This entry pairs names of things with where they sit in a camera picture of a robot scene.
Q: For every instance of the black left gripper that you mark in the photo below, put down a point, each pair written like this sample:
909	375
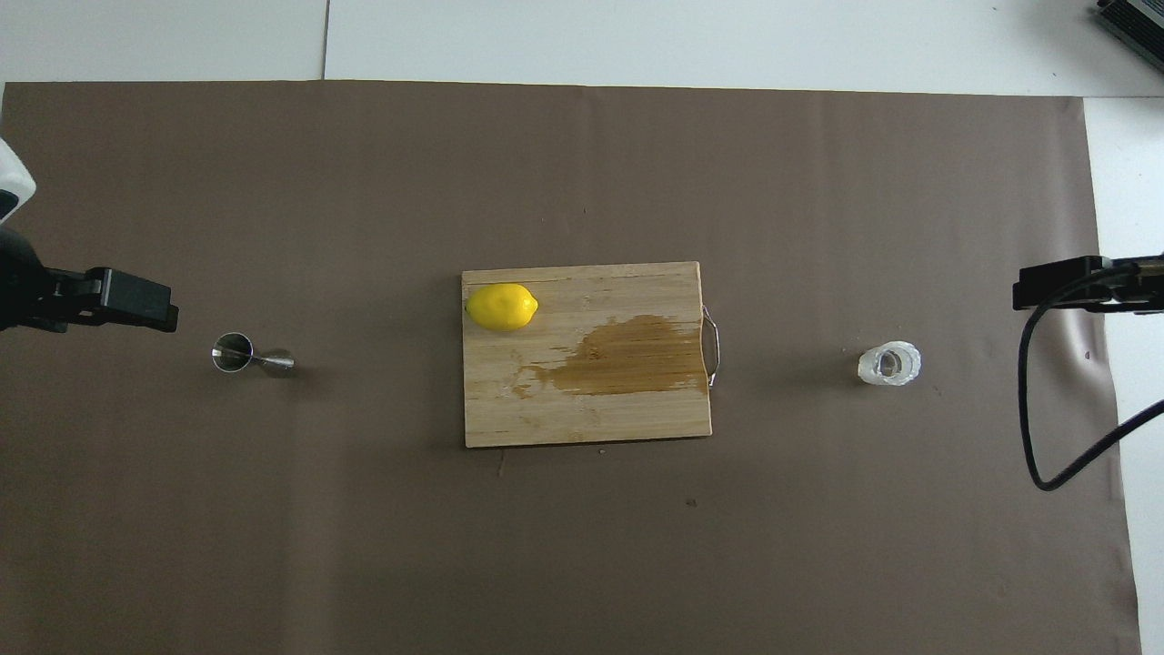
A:
23	287

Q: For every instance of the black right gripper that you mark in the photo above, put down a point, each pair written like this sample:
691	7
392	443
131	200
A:
1141	296

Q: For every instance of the steel double jigger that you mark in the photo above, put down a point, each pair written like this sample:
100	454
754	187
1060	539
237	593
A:
235	353

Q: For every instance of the clear plastic cup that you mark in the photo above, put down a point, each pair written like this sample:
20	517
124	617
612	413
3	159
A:
889	364

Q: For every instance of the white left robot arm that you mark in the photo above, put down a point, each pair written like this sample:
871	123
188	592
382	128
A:
11	182

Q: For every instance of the grey ribbed metal device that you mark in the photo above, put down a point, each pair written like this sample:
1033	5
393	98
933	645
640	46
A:
1137	27

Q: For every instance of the brown paper table mat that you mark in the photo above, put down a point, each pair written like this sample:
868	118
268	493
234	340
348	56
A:
364	528

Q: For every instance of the yellow lemon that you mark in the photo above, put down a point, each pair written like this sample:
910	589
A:
500	307

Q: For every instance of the wooden cutting board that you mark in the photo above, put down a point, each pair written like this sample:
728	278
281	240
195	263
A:
582	409

